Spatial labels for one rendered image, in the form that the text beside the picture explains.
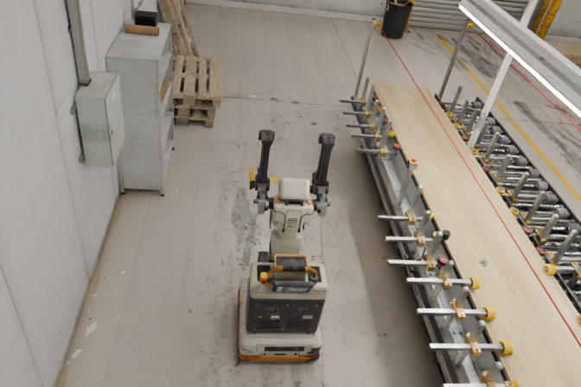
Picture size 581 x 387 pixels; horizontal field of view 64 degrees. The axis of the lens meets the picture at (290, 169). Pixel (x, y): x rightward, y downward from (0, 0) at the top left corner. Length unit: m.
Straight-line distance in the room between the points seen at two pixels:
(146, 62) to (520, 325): 3.52
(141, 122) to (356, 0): 7.25
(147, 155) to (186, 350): 1.95
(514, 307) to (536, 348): 0.30
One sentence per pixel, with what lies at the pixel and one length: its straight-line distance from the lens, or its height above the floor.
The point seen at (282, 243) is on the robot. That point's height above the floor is 0.85.
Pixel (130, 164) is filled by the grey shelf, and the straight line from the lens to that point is 4.95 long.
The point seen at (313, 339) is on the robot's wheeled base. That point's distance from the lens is 3.72.
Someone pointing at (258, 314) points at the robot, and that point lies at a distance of 3.47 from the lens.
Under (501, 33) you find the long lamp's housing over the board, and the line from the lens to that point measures 3.66.
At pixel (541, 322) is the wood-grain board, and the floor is 0.90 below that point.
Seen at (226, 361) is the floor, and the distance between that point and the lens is 3.88.
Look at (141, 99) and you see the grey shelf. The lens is 4.52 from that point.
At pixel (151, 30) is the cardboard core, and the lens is 4.78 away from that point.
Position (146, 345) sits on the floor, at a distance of 3.99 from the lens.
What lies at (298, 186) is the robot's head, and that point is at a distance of 3.21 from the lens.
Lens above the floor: 3.34
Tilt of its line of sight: 36 degrees down
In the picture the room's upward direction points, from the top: 9 degrees clockwise
